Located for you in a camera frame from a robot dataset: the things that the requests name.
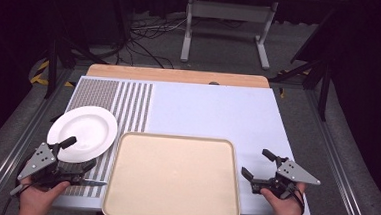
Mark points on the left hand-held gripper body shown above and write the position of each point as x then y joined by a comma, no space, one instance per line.
38,161

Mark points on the beige plastic tray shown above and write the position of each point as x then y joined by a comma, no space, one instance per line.
174,180

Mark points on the person's left hand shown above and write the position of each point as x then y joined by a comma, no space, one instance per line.
39,200

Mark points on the grey metal floor rail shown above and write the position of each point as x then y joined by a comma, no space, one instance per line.
338,163
15,147

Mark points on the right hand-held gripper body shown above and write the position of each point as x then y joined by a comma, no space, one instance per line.
296,174

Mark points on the white mat with grey stripes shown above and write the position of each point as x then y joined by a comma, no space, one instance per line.
211,112

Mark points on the white metal stand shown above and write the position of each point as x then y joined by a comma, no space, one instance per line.
229,11

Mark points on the yellow black floor tape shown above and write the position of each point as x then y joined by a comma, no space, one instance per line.
42,73

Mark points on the person's right hand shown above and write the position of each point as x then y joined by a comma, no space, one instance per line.
284,211

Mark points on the dark pointed metal tool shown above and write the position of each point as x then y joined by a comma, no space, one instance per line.
94,182

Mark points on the black tripod stand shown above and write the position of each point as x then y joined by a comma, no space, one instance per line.
52,62
325,79

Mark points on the white round plate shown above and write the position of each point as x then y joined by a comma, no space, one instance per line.
83,127

